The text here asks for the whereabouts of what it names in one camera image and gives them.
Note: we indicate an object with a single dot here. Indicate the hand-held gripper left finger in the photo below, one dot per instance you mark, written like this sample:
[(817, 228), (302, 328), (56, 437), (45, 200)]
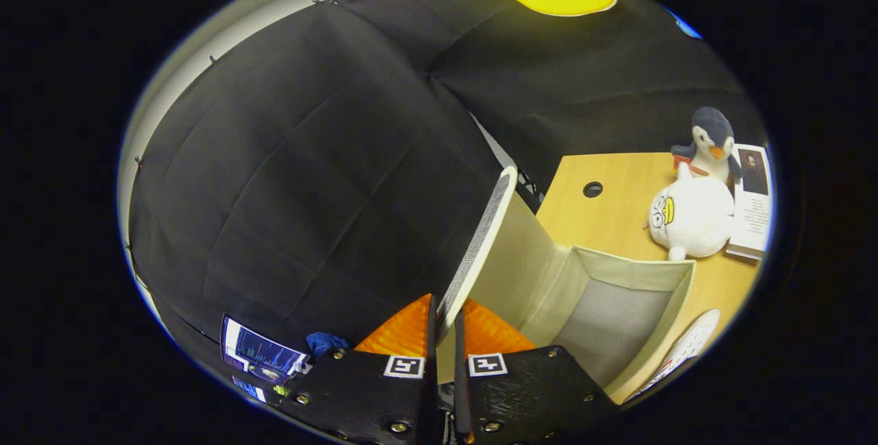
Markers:
[(370, 397)]

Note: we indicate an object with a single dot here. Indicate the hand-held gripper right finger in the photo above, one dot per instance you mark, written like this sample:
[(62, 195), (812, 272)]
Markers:
[(528, 397)]

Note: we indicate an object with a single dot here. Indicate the beige fabric storage box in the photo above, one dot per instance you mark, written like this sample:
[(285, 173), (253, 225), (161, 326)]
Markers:
[(610, 315)]

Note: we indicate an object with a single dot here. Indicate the white canvas shoe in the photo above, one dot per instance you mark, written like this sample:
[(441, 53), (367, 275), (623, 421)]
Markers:
[(679, 349)]

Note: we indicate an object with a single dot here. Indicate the blue cloth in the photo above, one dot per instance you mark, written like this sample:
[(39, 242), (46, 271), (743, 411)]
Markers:
[(326, 342)]

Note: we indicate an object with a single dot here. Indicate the computer screen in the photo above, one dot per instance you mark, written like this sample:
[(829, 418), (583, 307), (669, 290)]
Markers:
[(257, 349)]

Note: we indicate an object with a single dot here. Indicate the white plush toy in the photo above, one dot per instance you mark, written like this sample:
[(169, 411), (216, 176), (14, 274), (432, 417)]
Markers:
[(699, 215)]

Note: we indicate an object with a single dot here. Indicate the white book with portrait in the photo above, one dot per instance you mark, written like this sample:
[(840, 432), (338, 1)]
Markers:
[(753, 212)]

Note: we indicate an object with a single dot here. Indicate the grey penguin plush toy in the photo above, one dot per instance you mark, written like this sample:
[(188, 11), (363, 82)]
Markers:
[(713, 136)]

